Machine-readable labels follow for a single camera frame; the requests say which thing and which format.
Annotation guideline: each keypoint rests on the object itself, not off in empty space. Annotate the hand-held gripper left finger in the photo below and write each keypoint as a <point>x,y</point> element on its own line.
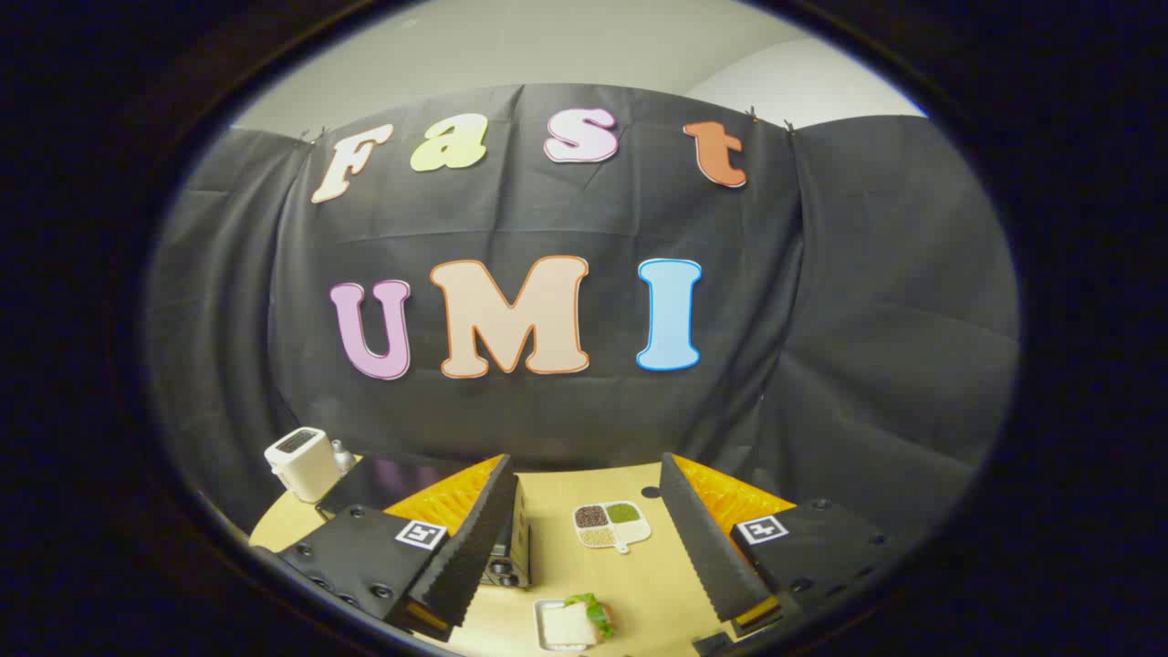
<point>474,547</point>

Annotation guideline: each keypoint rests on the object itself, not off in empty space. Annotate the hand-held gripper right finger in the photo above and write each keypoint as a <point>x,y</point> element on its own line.
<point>703,547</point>

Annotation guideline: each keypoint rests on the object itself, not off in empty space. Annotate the black toaster oven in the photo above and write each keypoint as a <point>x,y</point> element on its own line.
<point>388,482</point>

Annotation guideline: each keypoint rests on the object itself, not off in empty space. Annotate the sandwich with lettuce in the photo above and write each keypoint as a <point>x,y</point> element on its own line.
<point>568,628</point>

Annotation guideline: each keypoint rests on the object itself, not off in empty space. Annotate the white pop-up toaster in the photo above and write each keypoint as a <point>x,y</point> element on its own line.
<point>306,465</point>

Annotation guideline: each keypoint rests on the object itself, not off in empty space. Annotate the white divided dish with grains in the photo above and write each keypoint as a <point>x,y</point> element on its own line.
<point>636,530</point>

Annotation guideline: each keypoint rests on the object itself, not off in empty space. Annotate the white rectangular plate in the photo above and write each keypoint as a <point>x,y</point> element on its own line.
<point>539,610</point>

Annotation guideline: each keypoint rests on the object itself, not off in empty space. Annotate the small silver shaker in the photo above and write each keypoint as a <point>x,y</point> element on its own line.
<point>343,456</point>

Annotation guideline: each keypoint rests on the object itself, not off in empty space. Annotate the black backdrop cloth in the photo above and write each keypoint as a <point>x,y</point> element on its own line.
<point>821,319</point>

